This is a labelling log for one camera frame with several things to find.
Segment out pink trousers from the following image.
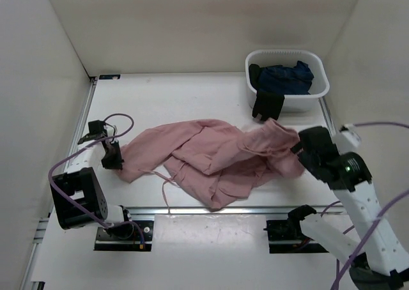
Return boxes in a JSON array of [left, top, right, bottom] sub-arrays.
[[117, 119, 304, 210]]

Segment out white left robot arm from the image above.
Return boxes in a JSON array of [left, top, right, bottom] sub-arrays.
[[52, 120, 135, 239]]

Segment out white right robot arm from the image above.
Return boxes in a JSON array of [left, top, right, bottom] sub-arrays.
[[287, 125, 408, 289]]

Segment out black trousers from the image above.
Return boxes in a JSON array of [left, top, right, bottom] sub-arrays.
[[249, 64, 284, 121]]

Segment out dark blue trousers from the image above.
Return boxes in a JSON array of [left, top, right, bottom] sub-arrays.
[[267, 61, 314, 95]]

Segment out white plastic basket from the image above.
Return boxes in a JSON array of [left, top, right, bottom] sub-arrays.
[[245, 49, 330, 112]]

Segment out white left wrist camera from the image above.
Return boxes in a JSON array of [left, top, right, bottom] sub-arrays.
[[102, 123, 119, 144]]

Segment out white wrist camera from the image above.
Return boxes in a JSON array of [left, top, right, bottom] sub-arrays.
[[339, 123, 362, 149], [102, 123, 119, 144]]

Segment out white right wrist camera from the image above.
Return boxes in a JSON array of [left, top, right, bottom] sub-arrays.
[[339, 123, 362, 149]]

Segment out aluminium table edge rail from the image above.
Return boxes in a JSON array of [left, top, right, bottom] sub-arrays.
[[35, 206, 349, 217]]

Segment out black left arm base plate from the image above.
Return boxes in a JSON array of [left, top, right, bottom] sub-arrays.
[[94, 216, 155, 252]]

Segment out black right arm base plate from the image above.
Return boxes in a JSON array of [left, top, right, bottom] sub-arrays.
[[264, 220, 328, 254]]

